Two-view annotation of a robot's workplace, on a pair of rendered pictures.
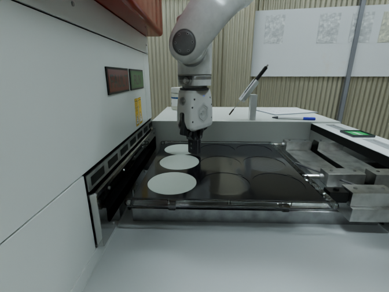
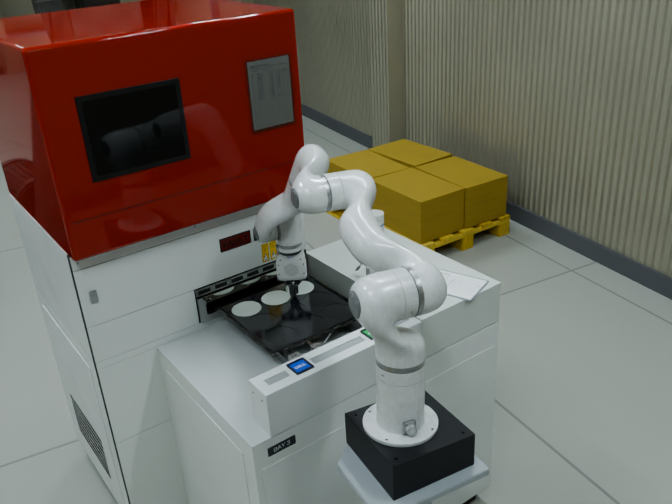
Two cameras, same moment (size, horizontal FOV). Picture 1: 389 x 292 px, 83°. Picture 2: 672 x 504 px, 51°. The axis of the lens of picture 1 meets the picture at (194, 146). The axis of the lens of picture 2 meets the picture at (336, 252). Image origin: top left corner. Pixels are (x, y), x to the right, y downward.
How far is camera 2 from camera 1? 2.11 m
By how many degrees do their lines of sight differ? 50
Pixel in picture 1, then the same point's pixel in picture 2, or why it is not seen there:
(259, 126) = not seen: hidden behind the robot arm
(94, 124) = (205, 268)
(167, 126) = (313, 261)
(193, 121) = (280, 274)
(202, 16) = (258, 224)
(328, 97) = not seen: outside the picture
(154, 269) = (210, 342)
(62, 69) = (185, 253)
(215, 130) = (340, 280)
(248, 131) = not seen: hidden behind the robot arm
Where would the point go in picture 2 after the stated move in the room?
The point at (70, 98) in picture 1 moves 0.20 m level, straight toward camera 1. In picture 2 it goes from (189, 261) to (152, 290)
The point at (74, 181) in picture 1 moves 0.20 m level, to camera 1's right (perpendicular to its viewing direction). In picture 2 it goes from (188, 291) to (218, 315)
